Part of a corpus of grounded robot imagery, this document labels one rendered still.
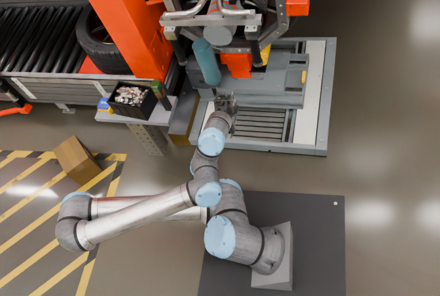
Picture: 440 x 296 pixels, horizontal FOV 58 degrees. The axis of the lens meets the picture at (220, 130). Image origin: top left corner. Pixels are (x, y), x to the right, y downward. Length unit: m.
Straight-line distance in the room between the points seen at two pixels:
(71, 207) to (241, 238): 0.66
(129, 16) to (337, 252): 1.33
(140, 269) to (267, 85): 1.22
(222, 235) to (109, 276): 0.98
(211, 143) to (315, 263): 0.71
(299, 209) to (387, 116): 0.88
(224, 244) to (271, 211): 0.42
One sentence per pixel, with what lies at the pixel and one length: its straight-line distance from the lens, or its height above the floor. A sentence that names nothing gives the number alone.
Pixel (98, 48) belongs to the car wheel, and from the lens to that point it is 2.49.
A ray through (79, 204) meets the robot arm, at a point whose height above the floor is 0.71.
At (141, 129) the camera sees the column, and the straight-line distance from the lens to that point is 2.29.
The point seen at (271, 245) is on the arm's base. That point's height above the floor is 0.49.
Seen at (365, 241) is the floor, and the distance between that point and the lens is 2.12.
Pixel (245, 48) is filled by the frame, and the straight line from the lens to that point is 1.97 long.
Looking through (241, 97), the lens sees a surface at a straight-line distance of 2.38.
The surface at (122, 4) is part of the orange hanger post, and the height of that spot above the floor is 1.02.
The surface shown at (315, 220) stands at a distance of 1.82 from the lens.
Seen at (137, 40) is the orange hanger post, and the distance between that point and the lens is 1.93.
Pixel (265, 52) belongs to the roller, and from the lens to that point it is 2.05.
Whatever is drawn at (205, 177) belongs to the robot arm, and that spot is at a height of 0.83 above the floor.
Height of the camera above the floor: 2.02
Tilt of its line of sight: 55 degrees down
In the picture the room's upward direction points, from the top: 22 degrees counter-clockwise
